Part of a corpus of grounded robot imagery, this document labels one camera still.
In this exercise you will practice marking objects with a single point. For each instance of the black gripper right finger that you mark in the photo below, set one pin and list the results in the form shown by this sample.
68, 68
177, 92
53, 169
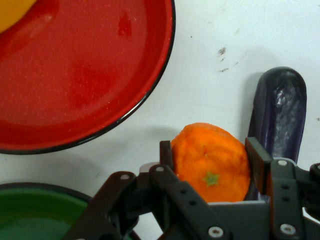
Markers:
285, 195

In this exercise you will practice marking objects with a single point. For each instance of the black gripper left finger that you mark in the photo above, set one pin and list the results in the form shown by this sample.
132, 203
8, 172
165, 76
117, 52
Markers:
130, 200

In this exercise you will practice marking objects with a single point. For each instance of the orange toy tangerine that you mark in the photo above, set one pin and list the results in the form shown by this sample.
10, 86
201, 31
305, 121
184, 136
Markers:
210, 155

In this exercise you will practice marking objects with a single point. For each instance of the purple toy eggplant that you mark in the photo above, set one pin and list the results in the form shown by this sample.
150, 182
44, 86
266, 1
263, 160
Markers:
280, 110

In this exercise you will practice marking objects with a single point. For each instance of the dark green plate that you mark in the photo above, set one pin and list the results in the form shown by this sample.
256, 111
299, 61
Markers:
37, 212

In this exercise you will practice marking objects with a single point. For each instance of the red plate black rim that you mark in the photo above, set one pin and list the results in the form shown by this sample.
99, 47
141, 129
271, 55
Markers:
75, 75

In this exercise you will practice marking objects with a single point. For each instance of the orange yellow toy mango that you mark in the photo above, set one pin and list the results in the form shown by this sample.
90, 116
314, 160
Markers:
12, 12

